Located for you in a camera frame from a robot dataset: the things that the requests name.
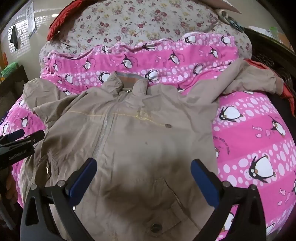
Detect beige zip jacket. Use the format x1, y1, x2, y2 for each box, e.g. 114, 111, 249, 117
19, 59, 283, 240

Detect left hand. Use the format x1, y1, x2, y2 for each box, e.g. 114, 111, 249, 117
4, 171, 18, 204

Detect dark wooden side cabinet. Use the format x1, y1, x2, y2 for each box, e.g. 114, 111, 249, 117
0, 65, 29, 118

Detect green plastic basket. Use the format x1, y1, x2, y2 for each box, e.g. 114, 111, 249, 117
1, 62, 19, 78

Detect pink penguin blanket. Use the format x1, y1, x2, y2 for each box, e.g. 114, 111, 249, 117
1, 32, 295, 232

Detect dark hanging cloth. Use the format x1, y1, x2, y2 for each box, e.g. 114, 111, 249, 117
10, 25, 18, 50

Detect red cushion at headboard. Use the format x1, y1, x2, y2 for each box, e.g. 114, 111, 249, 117
46, 0, 96, 41

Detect floral bed sheet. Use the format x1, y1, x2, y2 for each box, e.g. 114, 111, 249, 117
39, 1, 252, 66

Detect red cushion at bedside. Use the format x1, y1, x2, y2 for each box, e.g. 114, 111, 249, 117
244, 58, 295, 117

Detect dark wooden headboard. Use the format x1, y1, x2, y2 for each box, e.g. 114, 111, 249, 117
244, 28, 295, 132

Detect white wall calendar poster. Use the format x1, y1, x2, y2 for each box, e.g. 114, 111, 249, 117
25, 1, 37, 39

